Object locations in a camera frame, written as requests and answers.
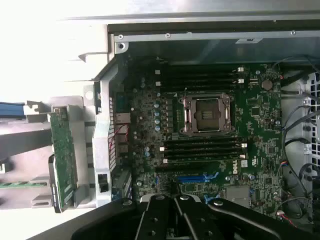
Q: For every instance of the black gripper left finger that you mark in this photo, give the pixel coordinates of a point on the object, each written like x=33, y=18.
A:
x=155, y=220

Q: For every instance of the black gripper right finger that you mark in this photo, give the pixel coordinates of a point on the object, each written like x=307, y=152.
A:
x=195, y=220

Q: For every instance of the long blue expansion slot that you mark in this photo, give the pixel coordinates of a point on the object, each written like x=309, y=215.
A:
x=190, y=179

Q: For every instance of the silver chipset heatsink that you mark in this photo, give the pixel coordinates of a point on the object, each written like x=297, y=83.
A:
x=237, y=194

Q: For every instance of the black RAM slot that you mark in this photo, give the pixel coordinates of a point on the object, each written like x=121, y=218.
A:
x=200, y=140
x=200, y=73
x=200, y=80
x=200, y=146
x=200, y=68
x=200, y=152
x=200, y=87

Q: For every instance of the metal CPU socket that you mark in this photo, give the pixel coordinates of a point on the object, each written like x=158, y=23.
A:
x=207, y=115

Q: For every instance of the green motherboard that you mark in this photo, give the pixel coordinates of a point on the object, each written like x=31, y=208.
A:
x=262, y=130

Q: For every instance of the grey parts rack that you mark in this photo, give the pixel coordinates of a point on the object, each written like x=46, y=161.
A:
x=41, y=201

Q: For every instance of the green RAM stick bare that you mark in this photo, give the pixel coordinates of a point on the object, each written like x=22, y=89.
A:
x=20, y=185

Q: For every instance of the silver coin cell battery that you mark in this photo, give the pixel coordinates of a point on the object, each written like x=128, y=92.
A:
x=267, y=85

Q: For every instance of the black open PC case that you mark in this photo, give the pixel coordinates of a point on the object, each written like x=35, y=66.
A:
x=175, y=53

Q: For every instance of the hard disk with blue caddy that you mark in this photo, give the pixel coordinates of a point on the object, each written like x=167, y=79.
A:
x=12, y=110

